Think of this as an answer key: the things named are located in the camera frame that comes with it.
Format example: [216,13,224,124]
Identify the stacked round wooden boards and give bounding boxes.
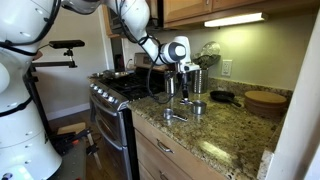
[244,91,288,117]

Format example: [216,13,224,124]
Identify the perforated grey robot cart top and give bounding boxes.
[48,140,86,180]

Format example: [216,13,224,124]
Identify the stainless steel gas stove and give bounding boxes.
[89,53,164,180]

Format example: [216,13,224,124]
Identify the large steel measuring cup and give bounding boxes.
[191,100,207,115]

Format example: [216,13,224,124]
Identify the small steel measuring cup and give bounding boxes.
[163,108,188,122]

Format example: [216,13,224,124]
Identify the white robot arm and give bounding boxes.
[61,0,200,104]

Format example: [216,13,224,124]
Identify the wooden lower cabinet drawers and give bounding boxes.
[132,113,226,180]

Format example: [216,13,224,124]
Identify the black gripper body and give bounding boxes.
[177,62,200,74]

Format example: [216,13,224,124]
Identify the frying pan on stove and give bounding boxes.
[90,70,128,79]

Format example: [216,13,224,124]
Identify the black stereo camera on stand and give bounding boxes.
[49,40,85,49]

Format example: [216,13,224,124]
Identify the perforated steel utensil holder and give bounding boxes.
[191,69,208,94]

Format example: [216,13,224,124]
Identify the wooden upper cabinets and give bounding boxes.
[101,0,320,38]

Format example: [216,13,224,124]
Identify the white wall power outlet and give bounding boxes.
[221,60,232,77]

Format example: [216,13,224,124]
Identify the small black cast iron skillet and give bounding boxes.
[210,91,241,107]

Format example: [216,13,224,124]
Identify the under-cabinet light fixture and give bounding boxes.
[204,12,268,28]

